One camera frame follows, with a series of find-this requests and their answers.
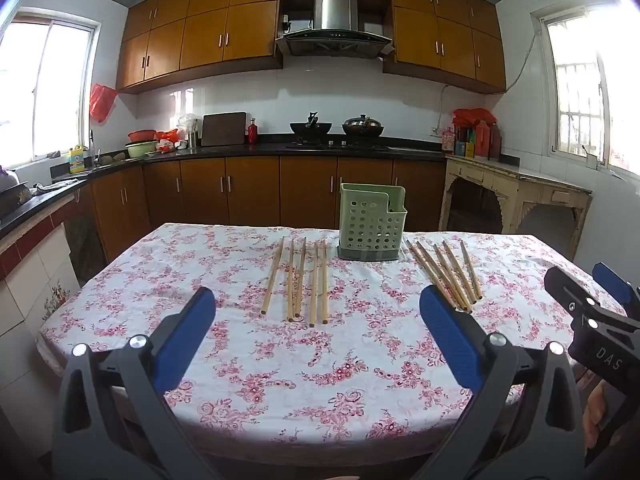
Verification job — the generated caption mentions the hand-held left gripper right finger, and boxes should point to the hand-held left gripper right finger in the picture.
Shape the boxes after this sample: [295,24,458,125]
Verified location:
[410,285,586,480]

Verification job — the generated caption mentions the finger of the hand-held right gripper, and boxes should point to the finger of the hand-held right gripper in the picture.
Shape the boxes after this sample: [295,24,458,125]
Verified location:
[592,261,640,316]
[544,266,602,328]

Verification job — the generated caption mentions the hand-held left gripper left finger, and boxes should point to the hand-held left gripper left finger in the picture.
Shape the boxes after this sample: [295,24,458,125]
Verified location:
[52,287,236,480]

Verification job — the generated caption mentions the green perforated utensil holder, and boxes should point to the green perforated utensil holder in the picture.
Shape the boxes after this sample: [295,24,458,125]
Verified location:
[336,182,407,262]

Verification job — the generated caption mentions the person's right hand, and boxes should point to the person's right hand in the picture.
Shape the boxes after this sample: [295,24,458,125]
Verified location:
[582,385,610,450]

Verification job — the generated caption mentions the worn white side table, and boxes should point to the worn white side table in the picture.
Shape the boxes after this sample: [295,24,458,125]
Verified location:
[440,154,593,261]

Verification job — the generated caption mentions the pink floral tablecloth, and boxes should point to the pink floral tablecloth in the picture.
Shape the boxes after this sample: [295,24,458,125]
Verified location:
[39,222,631,453]

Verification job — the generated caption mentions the red condiment bottles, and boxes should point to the red condiment bottles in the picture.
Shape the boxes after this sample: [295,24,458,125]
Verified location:
[475,120,502,160]

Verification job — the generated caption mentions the wooden lower kitchen cabinets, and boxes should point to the wooden lower kitchen cabinets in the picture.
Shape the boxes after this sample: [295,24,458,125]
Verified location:
[75,155,447,261]

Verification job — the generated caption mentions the wooden kitchen cabinets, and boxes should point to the wooden kitchen cabinets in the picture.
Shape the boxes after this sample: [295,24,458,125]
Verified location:
[75,155,447,261]
[116,0,507,95]

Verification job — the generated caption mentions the colourful condiment boxes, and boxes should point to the colourful condiment boxes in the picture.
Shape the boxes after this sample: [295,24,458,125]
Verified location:
[455,127,476,157]

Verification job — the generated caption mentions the red bag over condiments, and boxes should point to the red bag over condiments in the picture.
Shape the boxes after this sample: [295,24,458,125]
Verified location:
[452,108,498,128]

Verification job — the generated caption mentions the window with security bars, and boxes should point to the window with security bars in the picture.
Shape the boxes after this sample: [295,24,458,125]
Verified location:
[532,5,640,176]

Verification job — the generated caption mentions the green basin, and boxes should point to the green basin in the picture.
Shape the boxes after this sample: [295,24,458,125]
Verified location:
[125,140,160,158]

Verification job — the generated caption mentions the black kitchen countertop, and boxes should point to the black kitchen countertop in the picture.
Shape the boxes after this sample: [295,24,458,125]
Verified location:
[0,140,448,241]

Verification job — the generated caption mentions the grey cloth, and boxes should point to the grey cloth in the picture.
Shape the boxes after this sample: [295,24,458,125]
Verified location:
[32,179,76,196]

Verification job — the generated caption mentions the dark cutting board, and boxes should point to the dark cutting board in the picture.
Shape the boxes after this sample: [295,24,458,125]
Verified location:
[201,111,248,147]

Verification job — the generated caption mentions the gas stove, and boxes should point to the gas stove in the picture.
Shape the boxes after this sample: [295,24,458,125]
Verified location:
[285,140,393,152]

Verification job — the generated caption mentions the wok with metal lid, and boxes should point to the wok with metal lid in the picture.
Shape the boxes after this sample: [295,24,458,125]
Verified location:
[341,115,386,139]

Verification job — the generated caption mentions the black wok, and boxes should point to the black wok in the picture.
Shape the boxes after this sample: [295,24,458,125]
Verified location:
[289,112,333,136]

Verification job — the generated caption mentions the hanging red plastic bag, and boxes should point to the hanging red plastic bag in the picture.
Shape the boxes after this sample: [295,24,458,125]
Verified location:
[89,83,118,123]

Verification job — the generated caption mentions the wooden upper kitchen cabinets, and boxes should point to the wooden upper kitchen cabinets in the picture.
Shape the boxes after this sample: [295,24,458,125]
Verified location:
[116,0,507,95]

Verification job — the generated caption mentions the steel range hood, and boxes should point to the steel range hood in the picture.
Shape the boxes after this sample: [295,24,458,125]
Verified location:
[274,0,396,58]

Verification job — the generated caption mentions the wall cable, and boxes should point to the wall cable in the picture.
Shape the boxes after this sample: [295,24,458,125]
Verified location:
[504,15,546,92]

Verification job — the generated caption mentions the window with white frame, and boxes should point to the window with white frame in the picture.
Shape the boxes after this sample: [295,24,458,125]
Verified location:
[0,7,101,168]

